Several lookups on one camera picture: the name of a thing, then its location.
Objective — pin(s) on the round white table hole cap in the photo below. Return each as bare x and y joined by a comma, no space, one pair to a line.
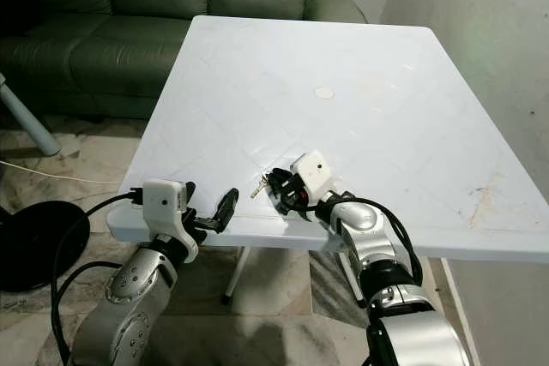
323,92

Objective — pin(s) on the grey metal pole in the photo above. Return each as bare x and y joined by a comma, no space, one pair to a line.
31,122

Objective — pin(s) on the white plastic folding table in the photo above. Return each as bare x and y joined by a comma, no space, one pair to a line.
352,57

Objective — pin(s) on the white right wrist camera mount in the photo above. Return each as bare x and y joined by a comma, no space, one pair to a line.
313,170

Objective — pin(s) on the silver bunch of keys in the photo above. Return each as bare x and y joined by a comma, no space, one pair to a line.
259,186

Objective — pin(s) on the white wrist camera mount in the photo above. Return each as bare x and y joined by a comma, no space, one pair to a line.
313,170
163,201

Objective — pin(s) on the black round stand base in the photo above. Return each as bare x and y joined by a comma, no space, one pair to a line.
43,246

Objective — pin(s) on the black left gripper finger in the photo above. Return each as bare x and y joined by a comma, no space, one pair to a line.
229,207

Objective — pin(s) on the dark green leather sofa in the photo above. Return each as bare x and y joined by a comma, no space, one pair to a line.
137,49

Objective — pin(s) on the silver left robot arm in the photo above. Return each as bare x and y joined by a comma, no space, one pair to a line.
137,293

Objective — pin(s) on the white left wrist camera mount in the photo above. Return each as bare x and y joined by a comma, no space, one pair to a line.
163,201

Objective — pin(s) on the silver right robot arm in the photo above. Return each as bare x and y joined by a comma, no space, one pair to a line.
362,230

